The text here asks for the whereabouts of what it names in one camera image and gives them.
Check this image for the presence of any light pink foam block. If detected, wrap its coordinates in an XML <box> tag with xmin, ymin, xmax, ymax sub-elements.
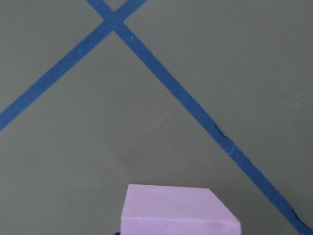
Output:
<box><xmin>120</xmin><ymin>184</ymin><xmax>242</xmax><ymax>235</ymax></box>

